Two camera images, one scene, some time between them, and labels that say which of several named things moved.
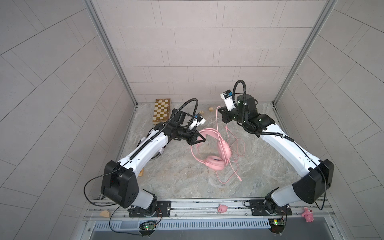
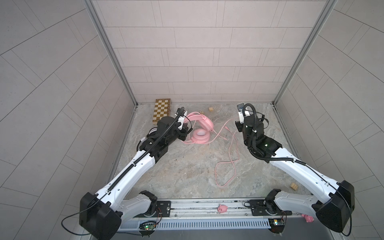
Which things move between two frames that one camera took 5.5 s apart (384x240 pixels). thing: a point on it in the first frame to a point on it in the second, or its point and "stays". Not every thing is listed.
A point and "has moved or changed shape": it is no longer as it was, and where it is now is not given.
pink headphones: x=215 y=162 has moved or changed shape
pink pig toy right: x=308 y=215 stays
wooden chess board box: x=162 y=110 stays
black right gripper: x=225 y=114 to x=238 y=125
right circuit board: x=277 y=225 stays
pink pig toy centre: x=222 y=208 stays
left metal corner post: x=100 y=27 stays
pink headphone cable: x=239 y=152 to x=218 y=133
